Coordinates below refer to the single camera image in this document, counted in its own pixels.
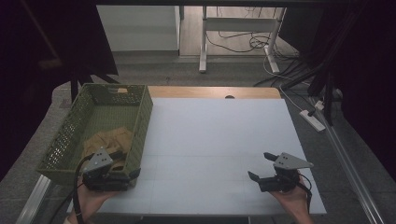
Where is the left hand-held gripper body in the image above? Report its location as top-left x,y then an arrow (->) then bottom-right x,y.
82,147 -> 132,192

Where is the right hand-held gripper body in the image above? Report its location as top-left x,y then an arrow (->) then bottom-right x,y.
258,151 -> 315,193

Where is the brown cloth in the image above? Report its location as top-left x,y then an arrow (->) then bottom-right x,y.
80,126 -> 135,172

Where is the green plastic basket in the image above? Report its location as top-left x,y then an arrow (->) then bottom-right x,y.
35,82 -> 154,189

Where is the person's right hand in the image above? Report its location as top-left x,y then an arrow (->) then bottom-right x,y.
269,177 -> 316,224

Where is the person's left hand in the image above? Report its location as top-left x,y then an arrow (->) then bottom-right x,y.
69,178 -> 121,224

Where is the white power strip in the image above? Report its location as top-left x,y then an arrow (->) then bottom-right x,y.
299,108 -> 327,133

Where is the white table mat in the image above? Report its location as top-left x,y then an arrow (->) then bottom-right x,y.
66,97 -> 328,217

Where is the black stand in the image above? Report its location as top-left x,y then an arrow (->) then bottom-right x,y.
68,62 -> 120,105

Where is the wooden table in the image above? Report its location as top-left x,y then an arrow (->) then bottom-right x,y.
147,86 -> 283,100

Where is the white cabinet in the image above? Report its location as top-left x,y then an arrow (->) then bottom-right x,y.
95,4 -> 182,53

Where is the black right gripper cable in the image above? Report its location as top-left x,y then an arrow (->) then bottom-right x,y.
297,173 -> 314,216

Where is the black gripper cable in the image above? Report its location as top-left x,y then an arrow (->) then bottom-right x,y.
49,153 -> 95,224
297,173 -> 314,216

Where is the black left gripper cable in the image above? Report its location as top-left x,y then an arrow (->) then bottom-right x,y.
49,153 -> 95,224

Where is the white floor cable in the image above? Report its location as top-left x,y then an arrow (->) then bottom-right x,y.
262,55 -> 313,111

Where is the metal rail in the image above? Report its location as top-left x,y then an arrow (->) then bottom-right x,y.
309,98 -> 386,224
15,174 -> 52,224

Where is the black cable bundle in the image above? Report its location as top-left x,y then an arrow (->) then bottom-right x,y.
252,59 -> 316,89

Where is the black floor cable tangle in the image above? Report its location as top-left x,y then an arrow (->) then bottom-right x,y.
205,30 -> 283,54

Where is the white desk frame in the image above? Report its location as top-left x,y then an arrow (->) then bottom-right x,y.
198,6 -> 288,75

